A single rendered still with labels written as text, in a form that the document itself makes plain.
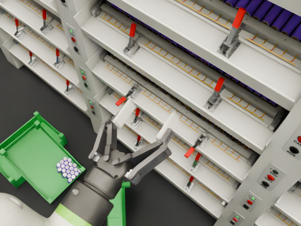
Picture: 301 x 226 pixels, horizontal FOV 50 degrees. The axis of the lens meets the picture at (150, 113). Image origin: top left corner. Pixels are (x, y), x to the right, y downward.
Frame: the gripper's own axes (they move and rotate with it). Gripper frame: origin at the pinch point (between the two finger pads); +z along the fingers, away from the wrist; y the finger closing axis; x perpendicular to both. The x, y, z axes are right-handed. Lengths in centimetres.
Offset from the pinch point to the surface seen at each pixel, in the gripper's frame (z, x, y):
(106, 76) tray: 13.6, -11.9, -36.8
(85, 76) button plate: 13, -14, -49
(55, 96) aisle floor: 13, -42, -101
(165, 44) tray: 20.0, 0.5, -8.8
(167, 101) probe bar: 14.5, -18.5, -14.1
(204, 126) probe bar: 12.5, -24.0, -1.7
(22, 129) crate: -11, -37, -96
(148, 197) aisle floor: -6, -69, -36
